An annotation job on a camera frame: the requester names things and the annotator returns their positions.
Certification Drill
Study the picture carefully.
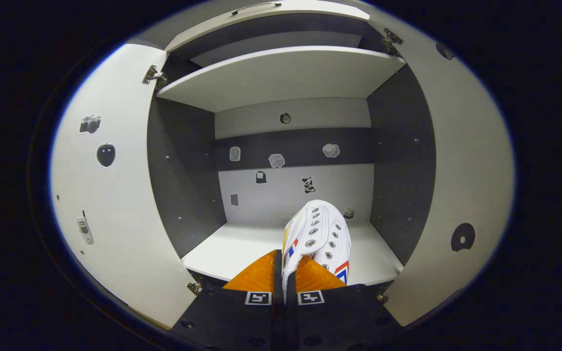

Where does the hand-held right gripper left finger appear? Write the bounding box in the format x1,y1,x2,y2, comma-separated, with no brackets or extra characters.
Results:
171,250,284,351

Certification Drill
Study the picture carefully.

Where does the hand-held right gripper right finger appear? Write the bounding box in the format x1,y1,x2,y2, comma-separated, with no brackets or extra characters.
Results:
285,256,403,351

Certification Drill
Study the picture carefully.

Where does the white shoe yellow sole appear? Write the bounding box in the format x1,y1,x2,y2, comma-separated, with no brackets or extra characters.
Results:
281,199,352,303

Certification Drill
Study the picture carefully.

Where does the white shoe cabinet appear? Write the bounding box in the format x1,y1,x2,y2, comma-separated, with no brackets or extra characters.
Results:
145,0,438,305

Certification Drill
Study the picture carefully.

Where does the white door with phone sticker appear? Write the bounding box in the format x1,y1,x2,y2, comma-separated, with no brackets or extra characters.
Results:
49,43,199,330

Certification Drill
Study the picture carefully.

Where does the white door with cat sticker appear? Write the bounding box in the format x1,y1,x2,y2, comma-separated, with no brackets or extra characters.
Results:
354,0,516,328

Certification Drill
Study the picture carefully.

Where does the white cabinet shelf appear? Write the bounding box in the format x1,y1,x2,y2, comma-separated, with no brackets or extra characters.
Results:
156,45,407,114
182,220,404,287

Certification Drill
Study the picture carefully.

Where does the white cabinet drawer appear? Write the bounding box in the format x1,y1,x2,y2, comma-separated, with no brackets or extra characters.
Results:
164,0,370,53

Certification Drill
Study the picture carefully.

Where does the black drawer handle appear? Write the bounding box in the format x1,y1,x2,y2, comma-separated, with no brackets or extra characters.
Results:
231,1,282,16

